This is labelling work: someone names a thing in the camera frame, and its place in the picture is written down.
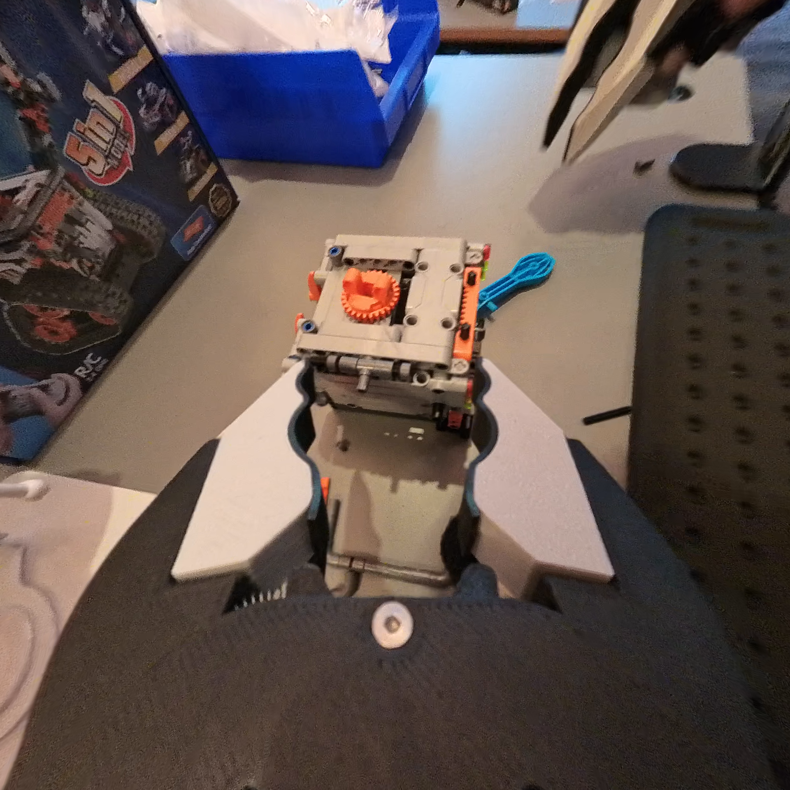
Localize blue storage bin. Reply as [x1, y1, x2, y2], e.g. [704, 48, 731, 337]
[135, 0, 442, 169]

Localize blue plastic toy wrench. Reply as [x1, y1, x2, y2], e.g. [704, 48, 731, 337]
[477, 251, 558, 323]

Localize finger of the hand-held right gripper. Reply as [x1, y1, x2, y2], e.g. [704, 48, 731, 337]
[542, 0, 621, 152]
[563, 0, 680, 165]

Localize clear plastic holder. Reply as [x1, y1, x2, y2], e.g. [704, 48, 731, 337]
[0, 534, 69, 741]

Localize grey bent toy tube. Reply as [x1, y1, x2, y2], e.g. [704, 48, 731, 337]
[327, 497, 454, 590]

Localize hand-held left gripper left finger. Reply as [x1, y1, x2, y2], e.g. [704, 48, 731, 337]
[170, 361, 328, 584]

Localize dark perforated pad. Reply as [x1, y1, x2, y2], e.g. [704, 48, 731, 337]
[626, 204, 790, 729]

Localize white stand with flat base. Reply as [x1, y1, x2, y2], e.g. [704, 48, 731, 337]
[0, 470, 158, 790]

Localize grey orange toy block model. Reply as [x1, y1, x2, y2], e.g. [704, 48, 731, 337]
[281, 233, 495, 433]

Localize wood-edged side table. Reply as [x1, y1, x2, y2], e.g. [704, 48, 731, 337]
[441, 0, 575, 45]

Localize clear plastic bags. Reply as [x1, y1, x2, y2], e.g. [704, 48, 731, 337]
[136, 0, 402, 93]

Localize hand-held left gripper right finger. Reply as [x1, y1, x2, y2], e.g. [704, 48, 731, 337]
[460, 359, 619, 598]

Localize dark printed toy kit box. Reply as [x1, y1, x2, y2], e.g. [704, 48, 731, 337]
[0, 0, 240, 465]

